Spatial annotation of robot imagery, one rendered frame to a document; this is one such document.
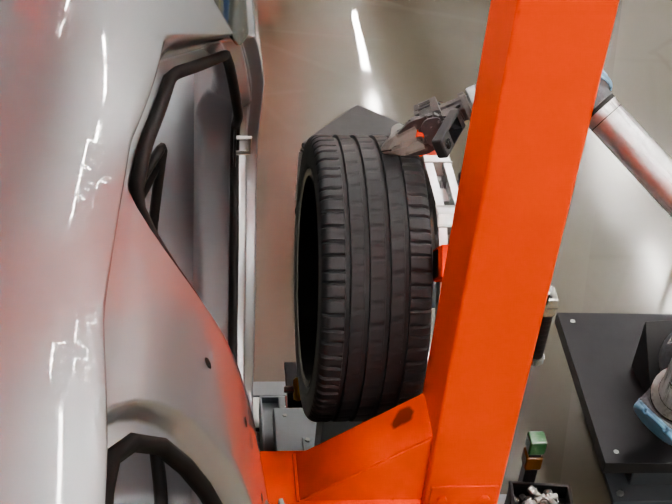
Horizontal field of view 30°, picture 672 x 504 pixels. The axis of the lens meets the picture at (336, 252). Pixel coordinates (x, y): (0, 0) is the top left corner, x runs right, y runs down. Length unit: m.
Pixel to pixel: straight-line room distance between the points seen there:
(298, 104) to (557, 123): 3.14
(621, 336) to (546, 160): 1.70
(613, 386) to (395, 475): 1.14
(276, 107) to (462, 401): 2.84
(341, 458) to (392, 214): 0.52
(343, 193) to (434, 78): 2.83
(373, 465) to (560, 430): 1.37
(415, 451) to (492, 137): 0.76
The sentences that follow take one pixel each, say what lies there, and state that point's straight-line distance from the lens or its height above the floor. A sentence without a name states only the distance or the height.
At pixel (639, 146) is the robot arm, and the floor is 1.24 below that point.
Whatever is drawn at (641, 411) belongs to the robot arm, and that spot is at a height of 0.44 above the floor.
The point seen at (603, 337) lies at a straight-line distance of 3.75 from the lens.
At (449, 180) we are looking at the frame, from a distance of 2.79.
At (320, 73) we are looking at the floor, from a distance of 5.38.
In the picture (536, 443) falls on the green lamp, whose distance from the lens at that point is 2.87.
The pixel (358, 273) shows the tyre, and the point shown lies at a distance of 2.58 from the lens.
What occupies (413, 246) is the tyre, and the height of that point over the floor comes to 1.11.
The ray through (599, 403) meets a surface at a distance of 3.54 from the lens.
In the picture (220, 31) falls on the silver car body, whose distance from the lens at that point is 1.75.
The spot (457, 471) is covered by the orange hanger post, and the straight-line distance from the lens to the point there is 2.60.
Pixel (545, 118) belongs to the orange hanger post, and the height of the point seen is 1.63.
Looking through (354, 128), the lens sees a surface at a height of 0.34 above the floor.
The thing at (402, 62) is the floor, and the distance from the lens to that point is 5.53.
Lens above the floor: 2.68
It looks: 38 degrees down
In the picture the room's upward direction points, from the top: 6 degrees clockwise
